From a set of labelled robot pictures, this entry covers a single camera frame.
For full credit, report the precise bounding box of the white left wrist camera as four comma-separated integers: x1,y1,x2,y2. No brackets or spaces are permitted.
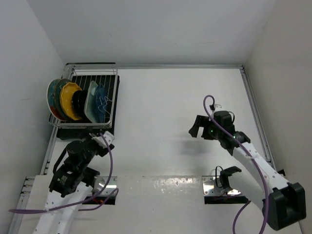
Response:
92,131,115,146

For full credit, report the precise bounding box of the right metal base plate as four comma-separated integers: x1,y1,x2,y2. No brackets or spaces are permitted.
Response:
202,175,241,197

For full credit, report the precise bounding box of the light green rectangular plate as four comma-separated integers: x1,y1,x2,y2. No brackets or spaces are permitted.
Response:
84,81,98,124

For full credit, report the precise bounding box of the black round plate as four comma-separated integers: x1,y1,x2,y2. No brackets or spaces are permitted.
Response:
72,90,88,118

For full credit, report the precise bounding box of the yellow polka dot plate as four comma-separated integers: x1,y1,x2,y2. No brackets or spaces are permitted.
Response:
60,82,82,121

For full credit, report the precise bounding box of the red and teal plate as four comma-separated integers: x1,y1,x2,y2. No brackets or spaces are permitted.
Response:
47,79,64,120

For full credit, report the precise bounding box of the dark blue leaf-shaped dish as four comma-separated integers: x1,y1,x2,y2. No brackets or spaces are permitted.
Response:
94,84,107,123

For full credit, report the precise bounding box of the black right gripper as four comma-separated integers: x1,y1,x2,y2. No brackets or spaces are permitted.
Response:
189,115,222,140

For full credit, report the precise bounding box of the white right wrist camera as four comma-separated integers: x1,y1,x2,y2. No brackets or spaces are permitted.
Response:
210,104,223,113

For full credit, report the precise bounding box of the teal round floral plate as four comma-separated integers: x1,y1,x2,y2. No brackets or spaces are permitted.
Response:
55,78,70,120

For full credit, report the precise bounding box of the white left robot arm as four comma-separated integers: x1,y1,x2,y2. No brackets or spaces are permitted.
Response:
34,132,115,234

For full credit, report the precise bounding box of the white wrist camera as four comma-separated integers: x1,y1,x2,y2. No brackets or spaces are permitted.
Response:
92,131,115,146
210,104,223,113

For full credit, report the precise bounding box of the metal wire dish rack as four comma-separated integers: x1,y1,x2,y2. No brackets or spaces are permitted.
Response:
46,66,119,129

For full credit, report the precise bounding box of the metal base plate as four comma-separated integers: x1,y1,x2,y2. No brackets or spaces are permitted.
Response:
202,175,241,197
93,176,117,196

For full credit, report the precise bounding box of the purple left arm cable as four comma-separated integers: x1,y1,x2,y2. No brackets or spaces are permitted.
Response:
8,133,119,215

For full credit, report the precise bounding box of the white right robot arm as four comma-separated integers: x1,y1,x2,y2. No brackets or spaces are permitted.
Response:
189,111,307,231

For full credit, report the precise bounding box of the black drip tray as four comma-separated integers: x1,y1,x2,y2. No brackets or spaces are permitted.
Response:
50,74,120,140

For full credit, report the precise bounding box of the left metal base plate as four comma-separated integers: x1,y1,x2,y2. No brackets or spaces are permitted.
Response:
93,176,117,196

